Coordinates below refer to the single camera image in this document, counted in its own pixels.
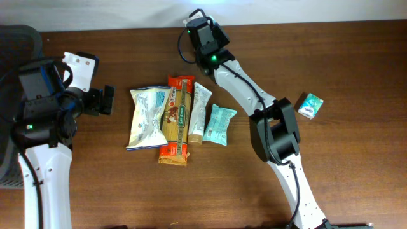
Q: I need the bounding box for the black right camera cable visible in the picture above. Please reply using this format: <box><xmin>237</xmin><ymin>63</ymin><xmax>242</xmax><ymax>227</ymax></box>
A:
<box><xmin>177</xmin><ymin>27</ymin><xmax>301</xmax><ymax>229</ymax></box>

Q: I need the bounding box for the teal wet wipes packet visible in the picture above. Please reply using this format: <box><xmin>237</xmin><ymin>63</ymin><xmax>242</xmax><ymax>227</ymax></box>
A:
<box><xmin>203</xmin><ymin>104</ymin><xmax>237</xmax><ymax>146</ymax></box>

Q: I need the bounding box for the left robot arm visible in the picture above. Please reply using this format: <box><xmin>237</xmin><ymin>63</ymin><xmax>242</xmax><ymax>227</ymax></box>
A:
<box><xmin>1</xmin><ymin>52</ymin><xmax>115</xmax><ymax>228</ymax></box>

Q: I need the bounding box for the black left camera cable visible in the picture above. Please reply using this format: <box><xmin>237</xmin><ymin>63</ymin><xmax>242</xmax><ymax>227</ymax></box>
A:
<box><xmin>0</xmin><ymin>55</ymin><xmax>74</xmax><ymax>229</ymax></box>

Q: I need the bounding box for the teal tissue pack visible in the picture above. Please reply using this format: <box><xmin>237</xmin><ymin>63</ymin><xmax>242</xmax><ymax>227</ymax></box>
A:
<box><xmin>298</xmin><ymin>93</ymin><xmax>324</xmax><ymax>119</ymax></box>

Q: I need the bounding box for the San Remo spaghetti packet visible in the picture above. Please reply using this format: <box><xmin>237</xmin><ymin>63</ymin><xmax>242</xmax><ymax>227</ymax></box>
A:
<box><xmin>158</xmin><ymin>76</ymin><xmax>195</xmax><ymax>166</ymax></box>

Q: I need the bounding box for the grey plastic basket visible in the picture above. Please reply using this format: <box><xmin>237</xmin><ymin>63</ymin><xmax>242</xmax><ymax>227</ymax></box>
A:
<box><xmin>1</xmin><ymin>25</ymin><xmax>42</xmax><ymax>189</ymax></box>

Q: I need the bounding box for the black camera cable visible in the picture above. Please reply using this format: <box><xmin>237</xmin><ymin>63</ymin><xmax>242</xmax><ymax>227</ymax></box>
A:
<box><xmin>177</xmin><ymin>27</ymin><xmax>301</xmax><ymax>229</ymax></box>
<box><xmin>0</xmin><ymin>55</ymin><xmax>74</xmax><ymax>229</ymax></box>

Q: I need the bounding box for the white barcode scanner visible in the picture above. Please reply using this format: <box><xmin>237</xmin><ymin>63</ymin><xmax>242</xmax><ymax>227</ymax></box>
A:
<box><xmin>208</xmin><ymin>15</ymin><xmax>219</xmax><ymax>36</ymax></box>

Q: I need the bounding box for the white chips bag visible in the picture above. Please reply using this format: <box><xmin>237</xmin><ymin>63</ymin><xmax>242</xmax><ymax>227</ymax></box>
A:
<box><xmin>126</xmin><ymin>86</ymin><xmax>172</xmax><ymax>151</ymax></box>

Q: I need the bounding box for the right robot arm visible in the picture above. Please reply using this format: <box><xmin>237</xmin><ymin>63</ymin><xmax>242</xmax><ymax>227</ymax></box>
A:
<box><xmin>184</xmin><ymin>16</ymin><xmax>332</xmax><ymax>228</ymax></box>

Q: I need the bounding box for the white cream tube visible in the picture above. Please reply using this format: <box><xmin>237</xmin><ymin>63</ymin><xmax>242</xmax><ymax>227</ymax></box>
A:
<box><xmin>188</xmin><ymin>82</ymin><xmax>212</xmax><ymax>145</ymax></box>

